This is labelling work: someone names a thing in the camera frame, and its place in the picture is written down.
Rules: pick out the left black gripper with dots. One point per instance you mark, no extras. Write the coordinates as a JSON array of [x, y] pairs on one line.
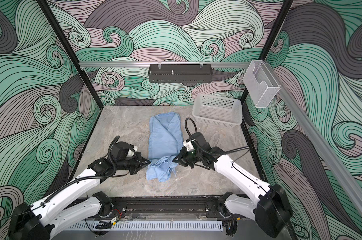
[[140, 164]]

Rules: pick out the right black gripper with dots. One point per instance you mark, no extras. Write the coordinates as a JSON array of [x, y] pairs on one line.
[[182, 159]]

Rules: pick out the light blue long sleeve shirt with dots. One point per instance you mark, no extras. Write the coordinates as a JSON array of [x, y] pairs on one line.
[[165, 143]]

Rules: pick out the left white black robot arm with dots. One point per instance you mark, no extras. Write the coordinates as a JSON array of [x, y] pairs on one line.
[[49, 216]]

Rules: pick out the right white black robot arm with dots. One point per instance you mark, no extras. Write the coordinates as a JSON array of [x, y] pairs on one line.
[[266, 204]]

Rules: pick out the white plastic laundry basket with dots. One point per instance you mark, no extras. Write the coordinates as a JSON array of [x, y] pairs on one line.
[[218, 111]]

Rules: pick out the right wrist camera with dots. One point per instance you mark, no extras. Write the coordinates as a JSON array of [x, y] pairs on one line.
[[188, 144]]

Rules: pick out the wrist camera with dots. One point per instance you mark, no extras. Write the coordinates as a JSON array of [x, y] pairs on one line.
[[188, 144], [132, 152]]

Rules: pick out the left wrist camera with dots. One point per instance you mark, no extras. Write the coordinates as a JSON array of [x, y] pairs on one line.
[[132, 152]]

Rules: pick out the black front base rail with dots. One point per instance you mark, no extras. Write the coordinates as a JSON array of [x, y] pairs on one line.
[[132, 207]]

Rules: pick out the white slotted cable duct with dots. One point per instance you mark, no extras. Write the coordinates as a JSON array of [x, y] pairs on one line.
[[171, 225]]

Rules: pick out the black perforated wall tray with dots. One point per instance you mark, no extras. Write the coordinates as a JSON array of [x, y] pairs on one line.
[[180, 74]]

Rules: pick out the aluminium back wall rail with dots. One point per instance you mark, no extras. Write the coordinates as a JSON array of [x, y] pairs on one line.
[[127, 64]]

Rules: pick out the aluminium wall rail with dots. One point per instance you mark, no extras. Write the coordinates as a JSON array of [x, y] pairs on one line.
[[326, 152], [127, 64]]

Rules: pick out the clear plastic wall bin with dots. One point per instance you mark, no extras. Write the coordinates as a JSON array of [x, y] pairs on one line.
[[261, 82]]

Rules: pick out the aluminium right wall rail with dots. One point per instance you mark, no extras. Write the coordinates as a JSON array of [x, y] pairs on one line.
[[326, 152]]

